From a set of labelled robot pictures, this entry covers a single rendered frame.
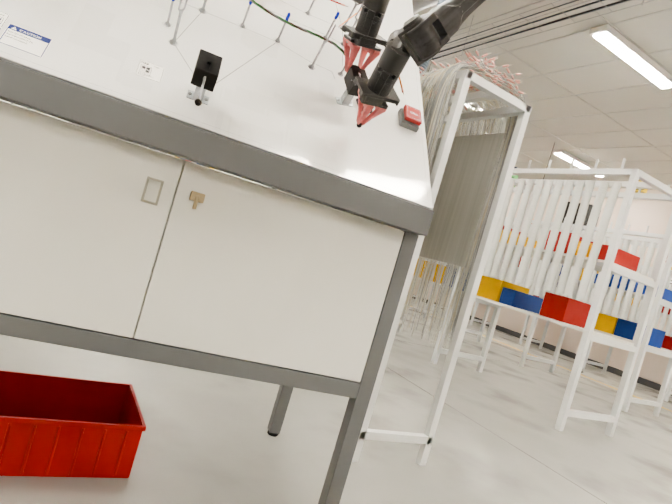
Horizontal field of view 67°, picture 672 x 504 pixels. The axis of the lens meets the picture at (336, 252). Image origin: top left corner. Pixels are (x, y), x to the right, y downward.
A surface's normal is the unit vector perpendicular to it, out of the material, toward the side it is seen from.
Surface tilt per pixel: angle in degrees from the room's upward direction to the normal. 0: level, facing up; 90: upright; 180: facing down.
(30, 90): 90
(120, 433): 90
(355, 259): 90
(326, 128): 54
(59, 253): 90
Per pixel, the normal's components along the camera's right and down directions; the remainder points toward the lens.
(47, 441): 0.48, 0.15
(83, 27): 0.44, -0.48
